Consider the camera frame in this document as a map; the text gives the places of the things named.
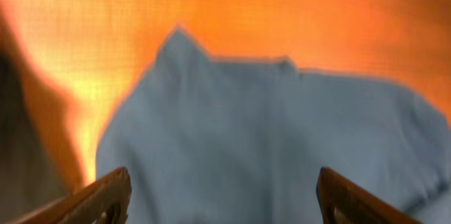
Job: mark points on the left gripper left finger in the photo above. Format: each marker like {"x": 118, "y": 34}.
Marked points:
{"x": 104, "y": 201}

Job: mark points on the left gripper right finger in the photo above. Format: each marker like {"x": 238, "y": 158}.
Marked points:
{"x": 343, "y": 202}

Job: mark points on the blue polo shirt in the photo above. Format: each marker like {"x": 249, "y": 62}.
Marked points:
{"x": 243, "y": 142}

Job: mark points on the pile of dark clothes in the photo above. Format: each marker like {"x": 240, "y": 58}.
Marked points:
{"x": 38, "y": 163}

